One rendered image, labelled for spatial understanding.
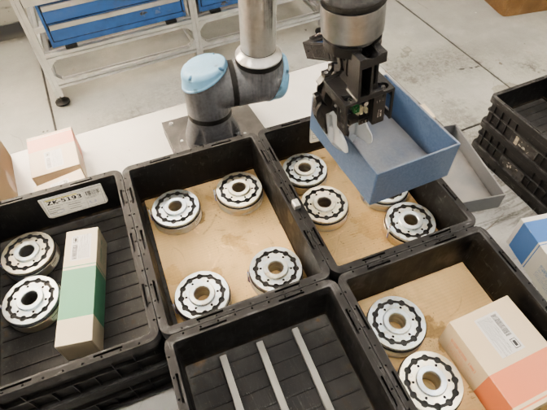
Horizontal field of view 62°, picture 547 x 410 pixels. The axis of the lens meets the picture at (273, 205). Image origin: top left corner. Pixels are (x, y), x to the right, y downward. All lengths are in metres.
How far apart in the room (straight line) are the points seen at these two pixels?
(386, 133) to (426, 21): 2.63
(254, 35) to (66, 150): 0.59
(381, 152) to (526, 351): 0.39
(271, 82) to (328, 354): 0.66
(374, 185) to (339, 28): 0.24
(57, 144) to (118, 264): 0.50
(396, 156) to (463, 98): 2.02
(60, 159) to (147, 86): 1.59
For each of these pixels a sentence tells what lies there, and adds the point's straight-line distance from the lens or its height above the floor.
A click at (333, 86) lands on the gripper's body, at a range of 0.61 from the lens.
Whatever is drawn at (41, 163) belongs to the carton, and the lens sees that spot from 1.33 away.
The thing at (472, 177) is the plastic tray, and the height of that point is 0.70.
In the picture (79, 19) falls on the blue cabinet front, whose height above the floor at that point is 0.44.
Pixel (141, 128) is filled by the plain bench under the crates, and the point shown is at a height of 0.70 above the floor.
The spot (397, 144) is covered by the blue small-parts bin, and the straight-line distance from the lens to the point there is 0.82.
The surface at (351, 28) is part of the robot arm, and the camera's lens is 0.55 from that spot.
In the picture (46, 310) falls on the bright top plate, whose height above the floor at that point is 0.86.
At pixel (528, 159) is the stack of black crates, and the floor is 0.48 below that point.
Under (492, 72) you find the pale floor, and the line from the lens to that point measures 3.06.
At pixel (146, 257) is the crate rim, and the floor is 0.93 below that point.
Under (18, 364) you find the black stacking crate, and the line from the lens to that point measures 0.96.
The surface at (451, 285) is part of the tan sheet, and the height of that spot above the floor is 0.83.
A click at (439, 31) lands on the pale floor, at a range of 3.35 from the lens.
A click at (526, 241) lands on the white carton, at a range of 1.17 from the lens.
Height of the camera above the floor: 1.61
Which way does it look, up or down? 51 degrees down
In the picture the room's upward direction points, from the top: 2 degrees counter-clockwise
